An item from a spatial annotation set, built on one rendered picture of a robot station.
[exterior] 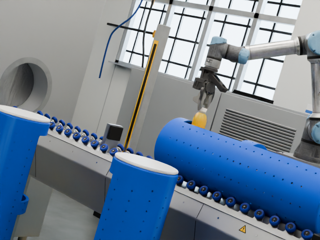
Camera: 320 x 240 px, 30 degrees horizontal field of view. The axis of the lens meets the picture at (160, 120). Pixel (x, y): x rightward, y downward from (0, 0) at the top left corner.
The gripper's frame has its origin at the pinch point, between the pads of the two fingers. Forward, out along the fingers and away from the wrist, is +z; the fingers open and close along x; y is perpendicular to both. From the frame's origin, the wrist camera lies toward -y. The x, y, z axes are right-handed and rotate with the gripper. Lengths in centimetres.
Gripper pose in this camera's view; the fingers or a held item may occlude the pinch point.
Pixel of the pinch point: (203, 109)
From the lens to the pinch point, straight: 288.4
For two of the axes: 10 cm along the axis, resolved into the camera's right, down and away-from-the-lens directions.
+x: -6.3, -1.3, -7.7
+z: -2.7, 9.6, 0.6
